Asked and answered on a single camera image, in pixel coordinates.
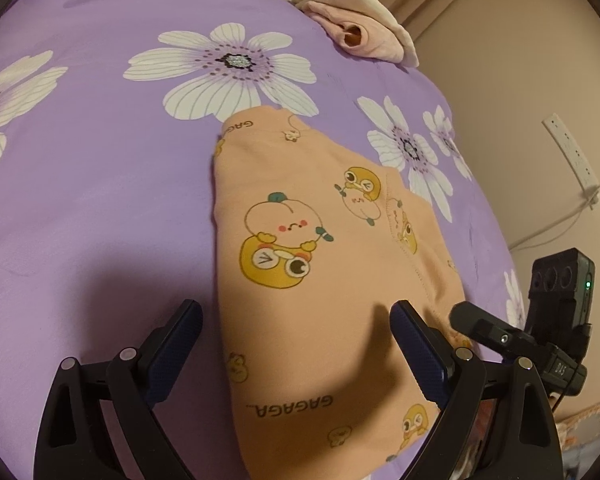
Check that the purple floral bed sheet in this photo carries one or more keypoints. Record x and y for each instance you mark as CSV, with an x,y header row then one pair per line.
x,y
109,115

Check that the white power strip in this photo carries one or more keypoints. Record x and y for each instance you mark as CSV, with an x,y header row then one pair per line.
x,y
577,161

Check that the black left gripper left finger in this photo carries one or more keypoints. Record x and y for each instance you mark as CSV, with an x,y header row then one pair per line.
x,y
73,439

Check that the pink folded clothes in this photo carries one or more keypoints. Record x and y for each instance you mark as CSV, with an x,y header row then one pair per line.
x,y
363,28

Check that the black camera box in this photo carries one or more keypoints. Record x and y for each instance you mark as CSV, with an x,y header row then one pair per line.
x,y
560,300

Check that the orange duck print garment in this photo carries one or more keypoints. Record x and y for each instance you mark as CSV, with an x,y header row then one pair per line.
x,y
314,245

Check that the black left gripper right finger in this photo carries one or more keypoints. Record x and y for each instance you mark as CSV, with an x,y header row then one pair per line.
x,y
495,421

